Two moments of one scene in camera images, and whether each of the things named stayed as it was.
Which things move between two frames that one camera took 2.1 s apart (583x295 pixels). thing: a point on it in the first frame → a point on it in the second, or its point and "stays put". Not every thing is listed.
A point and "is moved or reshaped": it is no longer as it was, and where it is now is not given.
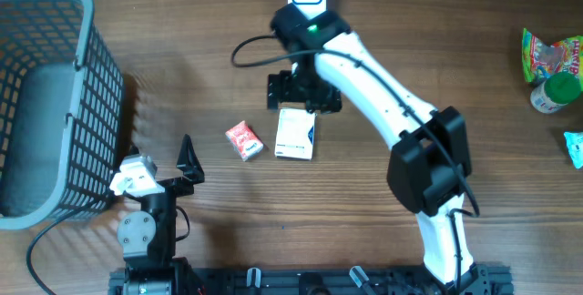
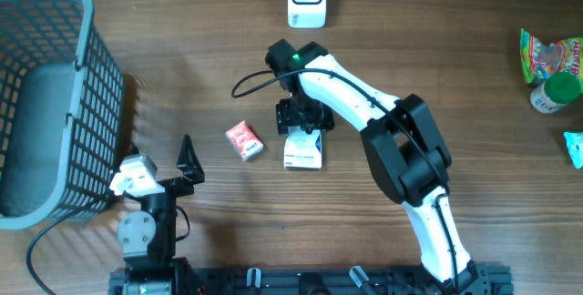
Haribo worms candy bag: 541,60 stays put
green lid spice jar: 556,93 stays put
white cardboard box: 295,134 is moved or reshaped
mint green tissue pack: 575,143 stays put
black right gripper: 329,97 → 322,119
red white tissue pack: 244,141 stays put
